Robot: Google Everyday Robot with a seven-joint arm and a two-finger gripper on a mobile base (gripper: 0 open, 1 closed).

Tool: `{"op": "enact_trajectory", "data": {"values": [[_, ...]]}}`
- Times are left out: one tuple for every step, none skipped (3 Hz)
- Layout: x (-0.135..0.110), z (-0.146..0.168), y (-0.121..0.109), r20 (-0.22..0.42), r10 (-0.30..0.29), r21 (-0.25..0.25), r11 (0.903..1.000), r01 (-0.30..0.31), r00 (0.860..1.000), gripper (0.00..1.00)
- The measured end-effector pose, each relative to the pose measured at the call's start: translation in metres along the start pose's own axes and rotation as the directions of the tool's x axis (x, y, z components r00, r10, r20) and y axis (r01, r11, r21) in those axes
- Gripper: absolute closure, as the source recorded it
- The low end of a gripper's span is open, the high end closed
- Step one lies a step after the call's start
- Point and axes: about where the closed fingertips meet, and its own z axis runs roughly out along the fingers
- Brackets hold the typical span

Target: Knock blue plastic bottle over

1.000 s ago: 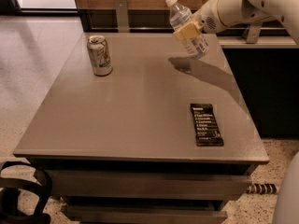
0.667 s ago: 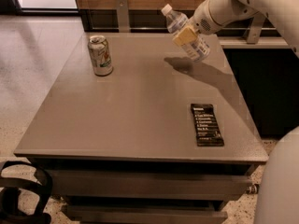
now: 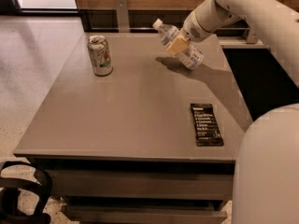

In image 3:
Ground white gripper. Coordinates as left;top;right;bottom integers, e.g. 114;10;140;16
165;11;214;56

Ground clear plastic water bottle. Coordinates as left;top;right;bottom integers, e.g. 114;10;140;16
152;19;204;70

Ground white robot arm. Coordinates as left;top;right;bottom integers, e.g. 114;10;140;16
182;0;299;224

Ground green white soda can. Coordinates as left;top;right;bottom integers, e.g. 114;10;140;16
87;35;113;77

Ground black snack bar wrapper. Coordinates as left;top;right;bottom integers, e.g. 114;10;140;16
190;104;224;147

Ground grey drawer cabinet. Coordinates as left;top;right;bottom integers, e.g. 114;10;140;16
15;34;251;224

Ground black curved base object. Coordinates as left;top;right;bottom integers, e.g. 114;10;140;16
0;161;53;224

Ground left metal wall bracket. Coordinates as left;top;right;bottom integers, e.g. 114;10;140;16
115;0;130;33

